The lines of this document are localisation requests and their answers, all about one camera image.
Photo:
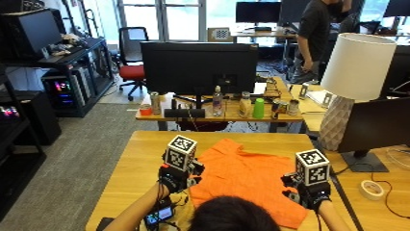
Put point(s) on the black wrist device with screen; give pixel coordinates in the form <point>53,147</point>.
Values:
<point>159,215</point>

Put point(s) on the white table lamp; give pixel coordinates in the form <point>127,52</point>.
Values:
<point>358,65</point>

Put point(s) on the clear water bottle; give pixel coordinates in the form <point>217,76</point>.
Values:
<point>217,102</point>

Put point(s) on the small orange cup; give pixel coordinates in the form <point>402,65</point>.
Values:
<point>145,110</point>

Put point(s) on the black speaker bar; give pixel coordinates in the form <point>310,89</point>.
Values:
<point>184,113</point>

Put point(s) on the dark drink can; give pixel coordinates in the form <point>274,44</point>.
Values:
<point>277,109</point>

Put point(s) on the checkerboard calibration board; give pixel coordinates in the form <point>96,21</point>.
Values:
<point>221,34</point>

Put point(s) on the red office chair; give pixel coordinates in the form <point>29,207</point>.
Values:
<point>131,72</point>

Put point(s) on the beige drink bottle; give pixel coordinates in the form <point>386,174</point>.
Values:
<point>245,107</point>

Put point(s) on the white marker cube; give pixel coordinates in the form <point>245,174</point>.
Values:
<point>314,166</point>
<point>180,153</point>

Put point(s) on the black monitor on shelf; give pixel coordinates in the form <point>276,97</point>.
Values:
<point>32,33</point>

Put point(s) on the computer tower with coloured lights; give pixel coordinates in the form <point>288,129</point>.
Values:
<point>64,89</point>

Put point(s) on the white tape roll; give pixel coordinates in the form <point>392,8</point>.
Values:
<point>372,190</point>

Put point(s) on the black background monitor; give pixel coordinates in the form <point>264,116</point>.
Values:
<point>257,12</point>

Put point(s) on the black monitor with stand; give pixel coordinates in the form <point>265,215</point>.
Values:
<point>378,125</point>

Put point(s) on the green plastic cup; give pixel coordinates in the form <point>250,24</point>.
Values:
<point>258,109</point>

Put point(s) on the black shelf desk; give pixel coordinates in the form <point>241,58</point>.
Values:
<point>85,54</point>

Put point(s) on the small glass jar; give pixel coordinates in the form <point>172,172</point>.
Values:
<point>293,107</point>

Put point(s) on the small phone stand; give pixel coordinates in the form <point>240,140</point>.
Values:
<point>304,91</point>

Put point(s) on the orange shirt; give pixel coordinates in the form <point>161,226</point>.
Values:
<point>248,179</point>

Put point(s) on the large black monitor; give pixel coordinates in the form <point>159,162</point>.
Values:
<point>199,67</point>

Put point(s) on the white papers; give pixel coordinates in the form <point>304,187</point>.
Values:
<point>320,97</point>

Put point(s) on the person's right hand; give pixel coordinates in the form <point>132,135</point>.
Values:
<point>314,194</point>

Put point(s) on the person's left hand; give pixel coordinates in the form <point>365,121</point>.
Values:
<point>173,179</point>

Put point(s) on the wooden desk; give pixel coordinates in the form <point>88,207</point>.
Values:
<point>232,113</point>

